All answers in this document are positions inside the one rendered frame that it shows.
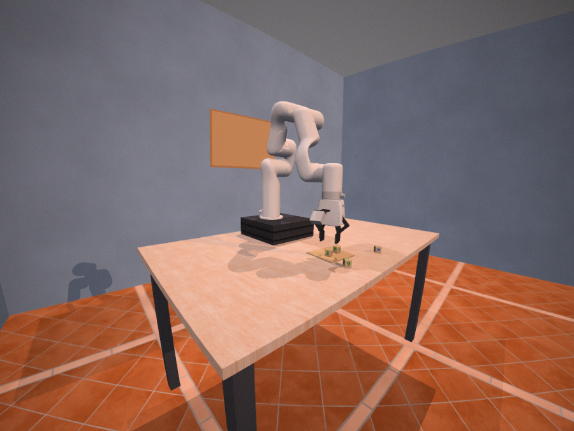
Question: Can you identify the tan flat mat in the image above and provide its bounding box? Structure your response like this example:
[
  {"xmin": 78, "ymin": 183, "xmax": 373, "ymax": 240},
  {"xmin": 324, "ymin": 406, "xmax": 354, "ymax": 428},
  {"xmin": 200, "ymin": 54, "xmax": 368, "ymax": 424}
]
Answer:
[{"xmin": 306, "ymin": 247, "xmax": 355, "ymax": 263}]

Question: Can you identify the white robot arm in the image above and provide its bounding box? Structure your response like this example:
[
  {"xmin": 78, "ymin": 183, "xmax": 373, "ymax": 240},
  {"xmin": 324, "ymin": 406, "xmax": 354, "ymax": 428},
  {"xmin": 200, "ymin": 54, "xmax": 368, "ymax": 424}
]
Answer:
[{"xmin": 259, "ymin": 101, "xmax": 345, "ymax": 220}]

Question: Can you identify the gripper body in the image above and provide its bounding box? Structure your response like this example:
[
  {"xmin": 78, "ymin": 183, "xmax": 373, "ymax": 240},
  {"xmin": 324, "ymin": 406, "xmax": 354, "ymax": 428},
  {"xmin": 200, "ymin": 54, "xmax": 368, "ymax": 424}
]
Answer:
[{"xmin": 318, "ymin": 198, "xmax": 345, "ymax": 227}]

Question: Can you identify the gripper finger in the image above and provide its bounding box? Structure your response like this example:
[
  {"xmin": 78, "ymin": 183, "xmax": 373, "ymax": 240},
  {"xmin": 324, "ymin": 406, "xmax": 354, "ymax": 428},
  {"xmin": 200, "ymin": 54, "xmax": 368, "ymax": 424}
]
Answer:
[
  {"xmin": 315, "ymin": 224, "xmax": 325, "ymax": 242},
  {"xmin": 335, "ymin": 217, "xmax": 350, "ymax": 244}
]

